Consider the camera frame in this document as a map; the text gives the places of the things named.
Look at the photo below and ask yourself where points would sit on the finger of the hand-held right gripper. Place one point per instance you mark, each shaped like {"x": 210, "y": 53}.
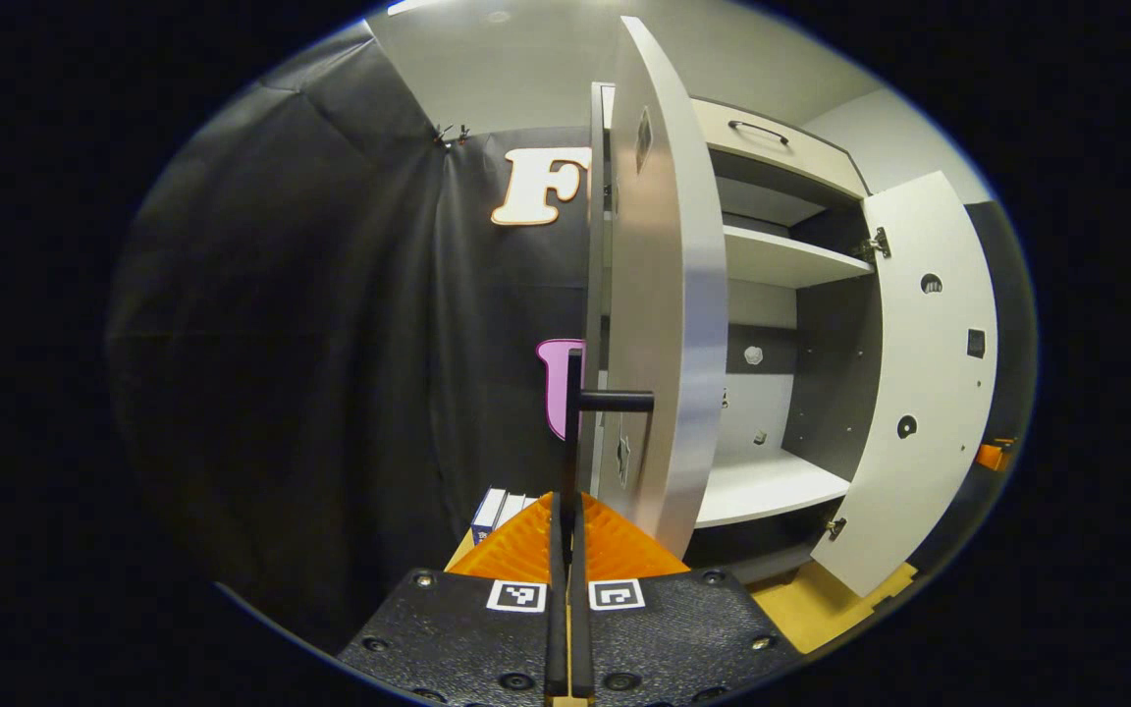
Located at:
{"x": 991, "y": 457}

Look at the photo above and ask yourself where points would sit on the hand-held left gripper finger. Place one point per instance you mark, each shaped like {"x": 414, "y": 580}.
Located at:
{"x": 556, "y": 638}
{"x": 580, "y": 638}

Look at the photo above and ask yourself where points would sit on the white door with headphone sticker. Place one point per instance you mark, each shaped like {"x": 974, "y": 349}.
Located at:
{"x": 919, "y": 393}

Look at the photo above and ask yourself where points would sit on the white double-door shoe cabinet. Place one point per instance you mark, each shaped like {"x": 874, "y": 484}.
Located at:
{"x": 835, "y": 373}

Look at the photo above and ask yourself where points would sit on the white door with camera sticker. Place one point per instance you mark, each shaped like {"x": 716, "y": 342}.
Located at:
{"x": 664, "y": 295}

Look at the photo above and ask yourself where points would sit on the metal door hinge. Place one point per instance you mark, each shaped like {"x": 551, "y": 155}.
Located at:
{"x": 834, "y": 528}
{"x": 878, "y": 244}

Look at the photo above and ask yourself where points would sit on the white cabinet shelf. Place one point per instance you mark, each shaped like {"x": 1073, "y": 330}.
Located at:
{"x": 772, "y": 257}
{"x": 762, "y": 486}

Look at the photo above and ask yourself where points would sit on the blue white box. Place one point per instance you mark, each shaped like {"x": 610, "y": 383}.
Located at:
{"x": 489, "y": 513}

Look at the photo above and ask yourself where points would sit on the white drawer front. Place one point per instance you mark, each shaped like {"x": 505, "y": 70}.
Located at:
{"x": 821, "y": 167}

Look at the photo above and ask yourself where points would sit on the black backdrop cloth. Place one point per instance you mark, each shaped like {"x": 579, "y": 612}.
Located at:
{"x": 281, "y": 344}

